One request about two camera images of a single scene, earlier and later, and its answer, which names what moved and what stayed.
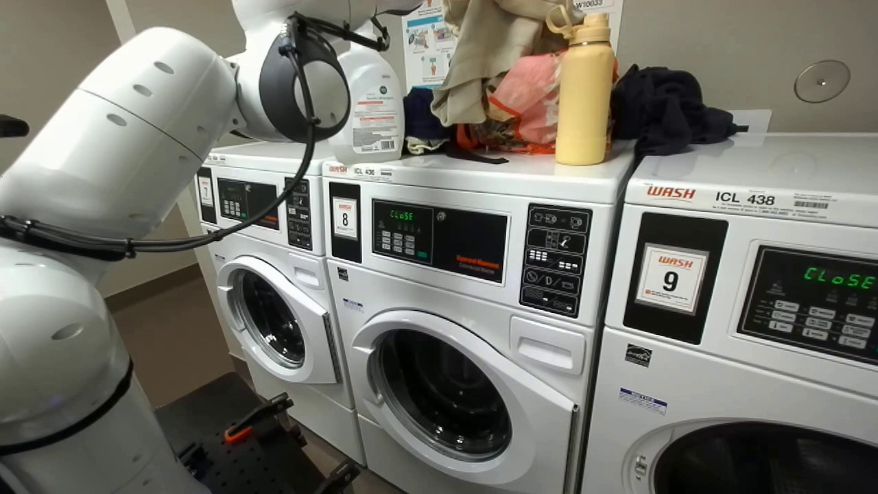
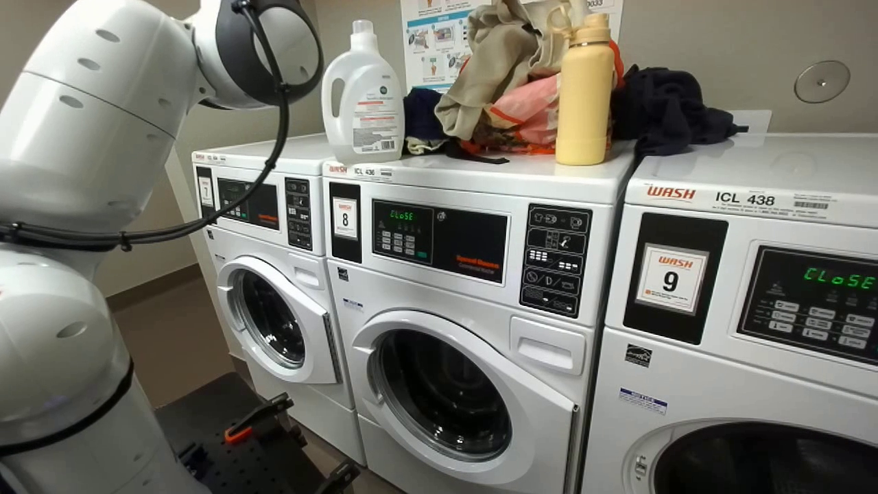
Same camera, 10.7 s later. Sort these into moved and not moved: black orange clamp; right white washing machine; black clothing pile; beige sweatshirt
Moved: beige sweatshirt
Not moved: black clothing pile; right white washing machine; black orange clamp
